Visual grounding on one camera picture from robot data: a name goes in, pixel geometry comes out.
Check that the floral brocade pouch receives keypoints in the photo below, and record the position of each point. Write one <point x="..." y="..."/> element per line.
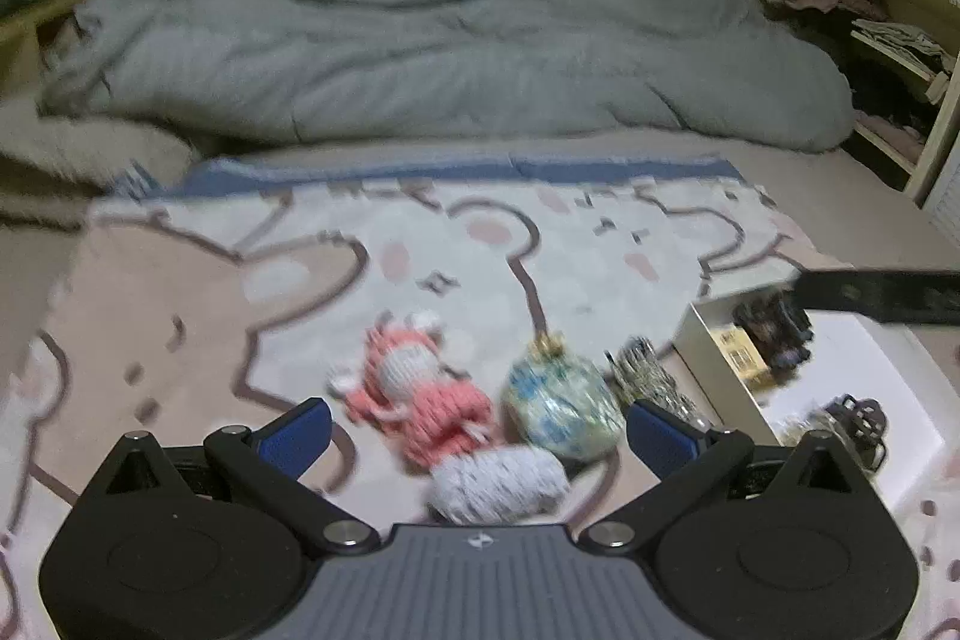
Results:
<point x="559" y="400"/>

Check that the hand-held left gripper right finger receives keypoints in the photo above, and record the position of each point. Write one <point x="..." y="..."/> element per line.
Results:
<point x="658" y="437"/>

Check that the white cardboard box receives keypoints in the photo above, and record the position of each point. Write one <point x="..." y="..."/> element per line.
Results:
<point x="847" y="355"/>

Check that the folded pink clothes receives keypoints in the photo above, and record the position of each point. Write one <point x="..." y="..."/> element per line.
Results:
<point x="892" y="138"/>

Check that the cartoon bear printed blanket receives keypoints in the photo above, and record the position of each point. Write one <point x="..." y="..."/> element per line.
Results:
<point x="225" y="310"/>

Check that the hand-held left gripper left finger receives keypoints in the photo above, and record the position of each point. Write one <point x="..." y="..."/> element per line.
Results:
<point x="300" y="436"/>

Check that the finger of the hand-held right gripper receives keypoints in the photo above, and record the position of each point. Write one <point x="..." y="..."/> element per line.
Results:
<point x="885" y="295"/>

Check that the pale grey yarn ball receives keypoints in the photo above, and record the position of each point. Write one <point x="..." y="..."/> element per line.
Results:
<point x="495" y="482"/>

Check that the wooden bedside shelf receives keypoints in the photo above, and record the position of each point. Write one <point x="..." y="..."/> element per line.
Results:
<point x="37" y="33"/>

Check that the black hair claw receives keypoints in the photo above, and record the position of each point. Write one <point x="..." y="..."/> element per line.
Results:
<point x="862" y="419"/>

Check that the pink crochet doll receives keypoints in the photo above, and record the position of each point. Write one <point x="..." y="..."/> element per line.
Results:
<point x="435" y="400"/>

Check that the grey duvet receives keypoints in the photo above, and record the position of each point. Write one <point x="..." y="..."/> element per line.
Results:
<point x="450" y="55"/>

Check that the folded beige clothes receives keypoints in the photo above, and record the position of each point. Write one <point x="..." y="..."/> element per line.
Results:
<point x="900" y="44"/>

